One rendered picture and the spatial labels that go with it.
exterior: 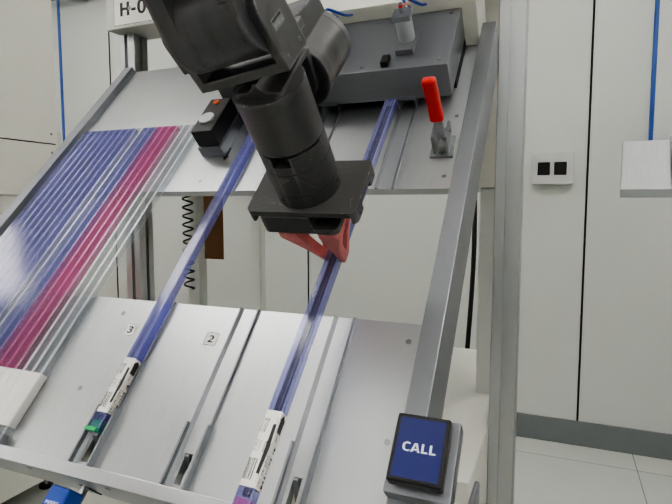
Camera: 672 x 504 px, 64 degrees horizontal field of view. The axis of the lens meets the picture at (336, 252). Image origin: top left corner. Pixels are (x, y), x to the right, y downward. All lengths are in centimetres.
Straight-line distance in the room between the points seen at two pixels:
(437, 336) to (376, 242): 196
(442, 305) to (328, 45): 25
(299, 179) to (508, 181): 50
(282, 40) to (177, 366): 35
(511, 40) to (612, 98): 147
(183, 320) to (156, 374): 7
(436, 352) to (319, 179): 18
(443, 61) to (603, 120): 166
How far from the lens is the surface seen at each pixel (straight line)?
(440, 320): 50
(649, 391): 244
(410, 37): 75
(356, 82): 75
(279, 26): 38
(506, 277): 88
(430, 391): 47
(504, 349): 90
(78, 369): 67
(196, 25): 38
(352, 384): 50
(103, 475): 55
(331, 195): 45
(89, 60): 346
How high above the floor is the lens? 97
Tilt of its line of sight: 5 degrees down
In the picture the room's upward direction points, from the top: straight up
